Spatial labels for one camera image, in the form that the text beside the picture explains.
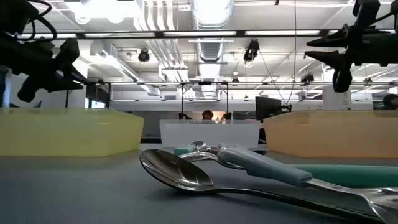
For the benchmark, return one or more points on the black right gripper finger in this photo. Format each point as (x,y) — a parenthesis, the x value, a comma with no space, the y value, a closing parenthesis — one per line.
(342,62)
(339,39)

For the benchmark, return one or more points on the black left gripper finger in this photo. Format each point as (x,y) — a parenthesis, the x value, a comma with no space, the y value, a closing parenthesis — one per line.
(66,54)
(40,85)

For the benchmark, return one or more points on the yellow plastic bin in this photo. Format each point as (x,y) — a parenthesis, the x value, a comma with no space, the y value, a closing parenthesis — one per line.
(62,133)

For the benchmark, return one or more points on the orange plastic bin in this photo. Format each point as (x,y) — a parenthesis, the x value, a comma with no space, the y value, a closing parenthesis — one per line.
(326,133)

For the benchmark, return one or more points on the person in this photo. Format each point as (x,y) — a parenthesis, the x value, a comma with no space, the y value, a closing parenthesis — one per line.
(391,101)
(207,115)

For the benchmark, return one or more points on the black computer monitor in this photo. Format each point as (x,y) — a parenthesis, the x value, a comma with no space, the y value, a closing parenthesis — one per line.
(267,107)

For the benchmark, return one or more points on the black beam with light strips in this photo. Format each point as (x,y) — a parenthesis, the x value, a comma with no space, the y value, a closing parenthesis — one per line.
(241,33)

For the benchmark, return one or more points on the blue grey table mat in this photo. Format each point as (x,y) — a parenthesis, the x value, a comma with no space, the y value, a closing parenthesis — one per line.
(62,193)

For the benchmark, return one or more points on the clear plastic bin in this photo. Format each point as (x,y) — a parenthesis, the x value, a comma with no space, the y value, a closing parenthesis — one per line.
(211,133)

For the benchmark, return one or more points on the black ceiling camera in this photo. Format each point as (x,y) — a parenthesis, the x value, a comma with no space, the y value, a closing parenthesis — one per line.
(144,56)
(307,78)
(250,53)

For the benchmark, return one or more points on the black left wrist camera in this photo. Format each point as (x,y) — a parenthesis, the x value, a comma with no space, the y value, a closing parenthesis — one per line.
(15,15)

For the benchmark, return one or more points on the black metal rig frame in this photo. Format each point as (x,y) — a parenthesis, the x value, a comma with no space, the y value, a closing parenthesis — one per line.
(98,93)
(217,83)

